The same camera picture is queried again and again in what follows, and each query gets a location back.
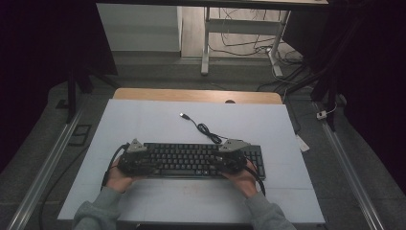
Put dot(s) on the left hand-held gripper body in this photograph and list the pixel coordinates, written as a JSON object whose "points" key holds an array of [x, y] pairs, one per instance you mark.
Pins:
{"points": [[134, 163]]}

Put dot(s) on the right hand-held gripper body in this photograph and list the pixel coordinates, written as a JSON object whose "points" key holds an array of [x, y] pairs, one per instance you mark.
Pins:
{"points": [[236, 159]]}

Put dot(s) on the black keyboard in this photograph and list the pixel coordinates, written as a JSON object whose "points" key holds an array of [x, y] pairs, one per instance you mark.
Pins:
{"points": [[191, 158]]}

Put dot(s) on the person's left hand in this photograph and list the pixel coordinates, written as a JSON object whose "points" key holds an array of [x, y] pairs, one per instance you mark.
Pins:
{"points": [[118, 180]]}

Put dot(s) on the person's right hand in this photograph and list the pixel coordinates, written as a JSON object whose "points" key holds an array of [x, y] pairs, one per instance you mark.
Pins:
{"points": [[244, 185]]}

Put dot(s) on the wooden table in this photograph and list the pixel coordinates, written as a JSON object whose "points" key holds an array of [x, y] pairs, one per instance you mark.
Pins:
{"points": [[191, 95]]}

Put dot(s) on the white paper tag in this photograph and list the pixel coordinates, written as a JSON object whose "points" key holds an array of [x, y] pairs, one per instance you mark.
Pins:
{"points": [[302, 143]]}

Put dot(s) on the black metal stand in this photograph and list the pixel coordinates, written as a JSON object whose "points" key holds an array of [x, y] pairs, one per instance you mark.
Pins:
{"points": [[72, 96], [332, 96]]}

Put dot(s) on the small white adapter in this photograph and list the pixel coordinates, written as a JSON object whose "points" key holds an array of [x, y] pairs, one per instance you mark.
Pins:
{"points": [[321, 115]]}

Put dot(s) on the grey cabinet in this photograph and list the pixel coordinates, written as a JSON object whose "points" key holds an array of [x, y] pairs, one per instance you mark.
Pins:
{"points": [[140, 28]]}

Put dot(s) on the dark curtain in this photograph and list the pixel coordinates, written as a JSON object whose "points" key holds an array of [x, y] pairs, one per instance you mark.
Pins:
{"points": [[32, 64], [376, 80]]}

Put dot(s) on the aluminium floor rail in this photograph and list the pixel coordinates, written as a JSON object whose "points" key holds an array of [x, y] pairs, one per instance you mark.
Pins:
{"points": [[348, 172], [48, 169]]}

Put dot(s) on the desk with white frame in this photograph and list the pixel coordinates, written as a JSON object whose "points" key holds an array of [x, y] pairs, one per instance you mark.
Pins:
{"points": [[237, 26]]}

